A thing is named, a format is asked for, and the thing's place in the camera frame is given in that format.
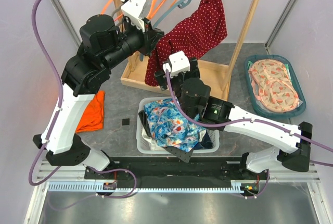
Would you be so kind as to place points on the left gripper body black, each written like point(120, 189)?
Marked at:
point(148, 44)

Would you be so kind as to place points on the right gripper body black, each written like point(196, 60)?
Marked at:
point(177, 81)

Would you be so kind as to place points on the red polka dot garment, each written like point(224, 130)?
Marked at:
point(195, 36)

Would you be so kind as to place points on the blue-grey hanger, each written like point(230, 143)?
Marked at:
point(182, 2)

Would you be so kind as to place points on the blue floral garment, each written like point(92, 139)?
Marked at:
point(170, 128)

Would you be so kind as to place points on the blue denim skirt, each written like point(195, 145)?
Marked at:
point(204, 141)

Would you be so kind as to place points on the white pleated skirt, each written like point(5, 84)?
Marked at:
point(152, 143)

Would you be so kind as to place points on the black dotted garment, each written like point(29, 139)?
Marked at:
point(182, 155)

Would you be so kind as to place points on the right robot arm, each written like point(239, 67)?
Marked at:
point(290, 144)

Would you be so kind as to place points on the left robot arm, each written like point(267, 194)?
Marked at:
point(103, 47)

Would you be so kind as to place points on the wooden clothes rack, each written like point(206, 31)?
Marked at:
point(217, 76)

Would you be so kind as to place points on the small black square tile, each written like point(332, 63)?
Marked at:
point(126, 121)

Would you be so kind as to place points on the white plastic basket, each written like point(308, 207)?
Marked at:
point(146, 147)

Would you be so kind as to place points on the orange cloth on floor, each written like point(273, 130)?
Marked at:
point(93, 117)

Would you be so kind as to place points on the peach patterned garment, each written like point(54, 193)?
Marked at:
point(272, 86)

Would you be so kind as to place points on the teal plastic basket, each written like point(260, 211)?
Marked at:
point(258, 108)

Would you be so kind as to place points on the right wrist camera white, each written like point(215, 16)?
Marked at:
point(176, 63)

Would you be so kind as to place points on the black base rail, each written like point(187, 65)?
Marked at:
point(198, 173)

